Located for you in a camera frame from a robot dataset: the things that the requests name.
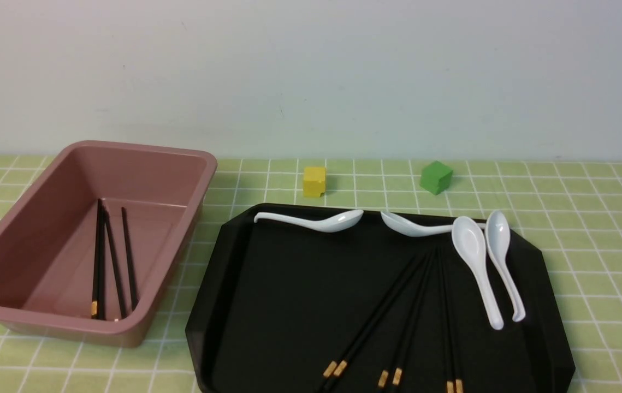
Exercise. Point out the black chopstick bin left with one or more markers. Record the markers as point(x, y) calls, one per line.
point(97, 308)

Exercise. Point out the yellow wooden block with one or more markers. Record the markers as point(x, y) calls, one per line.
point(314, 181)

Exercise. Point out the pink plastic bin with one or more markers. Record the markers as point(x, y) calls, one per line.
point(47, 238)

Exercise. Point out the black chopstick bin middle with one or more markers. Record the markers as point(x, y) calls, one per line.
point(115, 265)

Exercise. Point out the green wooden block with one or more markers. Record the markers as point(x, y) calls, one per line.
point(436, 177)

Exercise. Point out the white spoon upright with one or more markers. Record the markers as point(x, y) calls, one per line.
point(498, 240)
point(469, 241)

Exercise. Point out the black plastic tray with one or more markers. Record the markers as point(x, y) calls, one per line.
point(279, 302)

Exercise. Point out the white spoon upright right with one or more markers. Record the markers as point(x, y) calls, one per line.
point(498, 240)

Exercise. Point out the white spoon upright left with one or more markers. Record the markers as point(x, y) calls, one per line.
point(469, 241)

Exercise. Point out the black chopstick bin right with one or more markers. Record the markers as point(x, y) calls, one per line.
point(133, 288)

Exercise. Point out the white spoon far left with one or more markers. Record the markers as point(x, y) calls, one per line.
point(339, 222)

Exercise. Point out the black chopstick bin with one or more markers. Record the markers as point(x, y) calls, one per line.
point(115, 265)
point(133, 288)
point(97, 308)

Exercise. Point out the white spoon centre back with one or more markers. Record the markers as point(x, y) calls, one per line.
point(409, 228)

